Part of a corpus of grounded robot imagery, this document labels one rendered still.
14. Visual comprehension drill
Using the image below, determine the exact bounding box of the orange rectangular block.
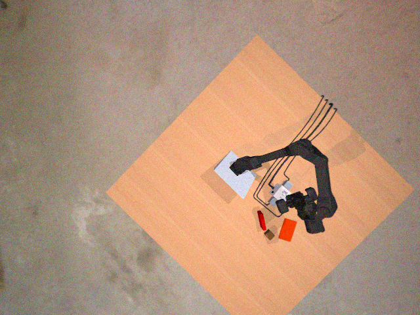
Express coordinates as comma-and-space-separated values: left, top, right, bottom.
279, 218, 297, 242

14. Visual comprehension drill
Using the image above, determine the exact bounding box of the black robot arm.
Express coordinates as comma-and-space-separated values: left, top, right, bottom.
230, 138, 337, 234

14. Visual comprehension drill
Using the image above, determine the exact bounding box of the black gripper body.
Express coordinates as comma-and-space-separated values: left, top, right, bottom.
276, 187, 318, 214

